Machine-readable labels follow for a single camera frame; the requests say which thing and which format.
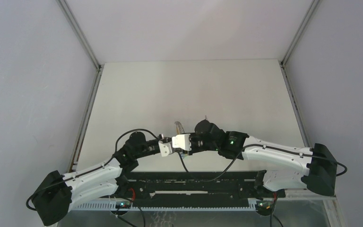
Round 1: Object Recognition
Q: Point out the large keyring with yellow handle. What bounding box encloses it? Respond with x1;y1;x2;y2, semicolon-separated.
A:
174;121;185;134

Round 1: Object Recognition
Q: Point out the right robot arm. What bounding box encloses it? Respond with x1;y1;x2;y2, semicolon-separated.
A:
188;120;338;197

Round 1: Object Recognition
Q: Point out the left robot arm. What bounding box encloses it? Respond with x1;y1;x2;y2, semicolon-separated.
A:
26;129;172;226

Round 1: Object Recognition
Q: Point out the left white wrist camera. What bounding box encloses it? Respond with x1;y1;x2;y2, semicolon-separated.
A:
158;141;174;157

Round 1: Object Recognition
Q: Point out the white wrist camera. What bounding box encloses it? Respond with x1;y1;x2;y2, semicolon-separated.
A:
158;141;174;157
172;133;191;151

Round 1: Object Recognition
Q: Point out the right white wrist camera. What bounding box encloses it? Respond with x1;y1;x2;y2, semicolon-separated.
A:
172;133;191;151

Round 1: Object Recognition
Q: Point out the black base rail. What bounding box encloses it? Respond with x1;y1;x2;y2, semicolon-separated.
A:
116;171;275;205

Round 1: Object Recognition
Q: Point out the white slotted cable duct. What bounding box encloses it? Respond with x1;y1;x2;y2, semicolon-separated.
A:
73;200;258;211

